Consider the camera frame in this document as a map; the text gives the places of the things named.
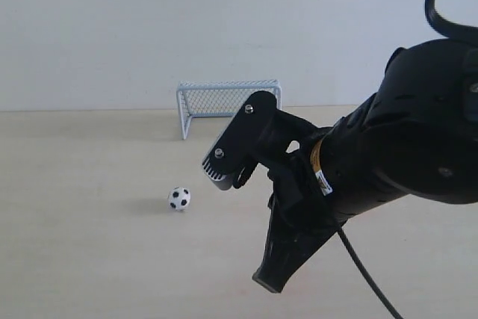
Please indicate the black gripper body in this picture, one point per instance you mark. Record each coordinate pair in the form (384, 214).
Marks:
(296, 204)

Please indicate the small white goal with net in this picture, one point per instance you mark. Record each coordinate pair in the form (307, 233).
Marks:
(218, 99)

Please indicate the small black white soccer ball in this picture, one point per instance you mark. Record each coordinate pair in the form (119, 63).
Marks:
(179, 198)

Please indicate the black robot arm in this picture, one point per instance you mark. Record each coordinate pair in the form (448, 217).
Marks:
(416, 135)

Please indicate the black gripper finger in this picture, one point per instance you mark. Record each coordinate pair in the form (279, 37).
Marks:
(287, 248)

